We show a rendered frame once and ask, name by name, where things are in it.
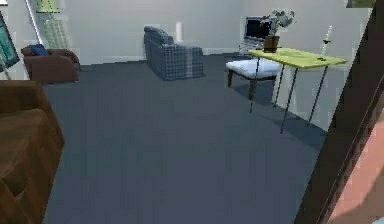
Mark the grey checked armchair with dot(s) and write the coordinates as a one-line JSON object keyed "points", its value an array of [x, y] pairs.
{"points": [[173, 58]]}

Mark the brown armchair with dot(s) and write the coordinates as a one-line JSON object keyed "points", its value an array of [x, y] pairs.
{"points": [[53, 66]]}

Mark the white cushioned stool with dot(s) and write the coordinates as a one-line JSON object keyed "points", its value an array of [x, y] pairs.
{"points": [[253, 68]]}

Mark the white television stand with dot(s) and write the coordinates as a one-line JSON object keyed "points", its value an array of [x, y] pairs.
{"points": [[248, 46]]}

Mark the black television set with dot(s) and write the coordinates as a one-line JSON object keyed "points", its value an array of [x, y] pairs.
{"points": [[256, 29]]}

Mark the potted house plant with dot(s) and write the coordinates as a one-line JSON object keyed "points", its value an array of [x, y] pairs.
{"points": [[275, 31]]}

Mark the yellow-green table with black legs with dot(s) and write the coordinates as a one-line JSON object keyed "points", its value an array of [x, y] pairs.
{"points": [[296, 58]]}

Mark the white candle on black holder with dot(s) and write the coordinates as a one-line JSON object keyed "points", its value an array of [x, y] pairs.
{"points": [[326, 41]]}

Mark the dark brown room door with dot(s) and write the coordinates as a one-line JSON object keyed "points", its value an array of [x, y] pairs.
{"points": [[346, 133]]}

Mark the blue cushion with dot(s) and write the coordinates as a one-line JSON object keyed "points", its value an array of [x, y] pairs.
{"points": [[38, 50]]}

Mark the brown wooden cabinet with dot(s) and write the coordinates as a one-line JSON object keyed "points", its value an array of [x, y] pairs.
{"points": [[23, 146]]}

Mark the teal framed picture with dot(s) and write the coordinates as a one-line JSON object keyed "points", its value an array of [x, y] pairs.
{"points": [[7, 46]]}

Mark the window with green view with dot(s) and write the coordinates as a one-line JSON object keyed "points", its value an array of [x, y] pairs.
{"points": [[361, 3]]}

